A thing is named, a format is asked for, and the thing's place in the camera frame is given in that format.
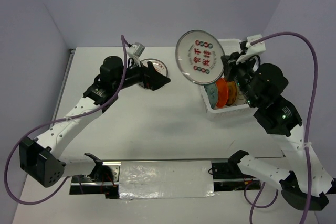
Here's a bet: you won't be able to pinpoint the white plate green quatrefoil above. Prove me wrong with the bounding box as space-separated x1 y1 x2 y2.
234 87 247 106

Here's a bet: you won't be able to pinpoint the orange plastic plate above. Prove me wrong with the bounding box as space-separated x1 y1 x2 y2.
216 78 228 108

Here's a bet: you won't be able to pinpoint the silver foil tape panel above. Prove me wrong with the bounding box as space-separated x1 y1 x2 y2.
119 161 215 200

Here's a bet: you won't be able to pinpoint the brown yellow patterned plate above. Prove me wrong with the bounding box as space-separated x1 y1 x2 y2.
226 81 237 106

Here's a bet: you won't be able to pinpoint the white plate red characters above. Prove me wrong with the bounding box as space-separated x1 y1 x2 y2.
175 30 224 86

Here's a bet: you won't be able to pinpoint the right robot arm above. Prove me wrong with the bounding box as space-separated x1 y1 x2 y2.
221 52 335 211

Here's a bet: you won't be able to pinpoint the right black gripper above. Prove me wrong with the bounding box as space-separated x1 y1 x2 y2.
218 49 257 105

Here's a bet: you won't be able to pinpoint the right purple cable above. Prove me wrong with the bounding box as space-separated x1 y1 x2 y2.
243 31 319 224

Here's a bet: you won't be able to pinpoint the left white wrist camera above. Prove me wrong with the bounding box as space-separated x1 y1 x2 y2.
127 42 145 66

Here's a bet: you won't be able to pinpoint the black metal base rail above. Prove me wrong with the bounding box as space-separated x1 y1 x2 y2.
69 159 261 200

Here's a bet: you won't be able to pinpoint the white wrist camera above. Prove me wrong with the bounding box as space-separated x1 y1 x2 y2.
236 34 266 64
127 42 145 66

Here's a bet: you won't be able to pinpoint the white plate orange sunburst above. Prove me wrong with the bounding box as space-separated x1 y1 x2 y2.
141 58 169 77

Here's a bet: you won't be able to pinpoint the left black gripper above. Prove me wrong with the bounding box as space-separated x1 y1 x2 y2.
113 56 170 91

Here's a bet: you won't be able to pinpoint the blue patterned small plate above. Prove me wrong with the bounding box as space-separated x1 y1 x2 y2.
204 83 219 109

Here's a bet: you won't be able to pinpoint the white plastic dish rack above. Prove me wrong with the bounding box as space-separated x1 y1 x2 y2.
198 39 256 121

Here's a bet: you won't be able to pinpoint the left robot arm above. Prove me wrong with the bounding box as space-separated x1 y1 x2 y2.
19 56 171 188

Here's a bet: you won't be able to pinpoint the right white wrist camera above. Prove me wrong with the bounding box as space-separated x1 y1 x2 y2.
236 34 266 64

